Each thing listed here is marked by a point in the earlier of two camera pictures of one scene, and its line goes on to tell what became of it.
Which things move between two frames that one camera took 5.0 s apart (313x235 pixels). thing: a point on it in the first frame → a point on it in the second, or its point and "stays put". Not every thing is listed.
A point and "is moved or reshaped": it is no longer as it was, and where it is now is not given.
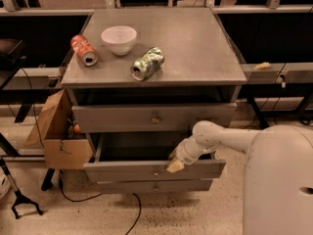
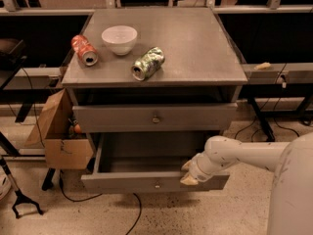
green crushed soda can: x=147 y=64 stays put
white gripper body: x=184 y=155 → x=197 y=170
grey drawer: x=144 y=157 is moved or reshaped
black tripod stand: x=19 y=197 stays put
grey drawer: x=151 y=117 stays put
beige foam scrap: x=262 y=67 stays put
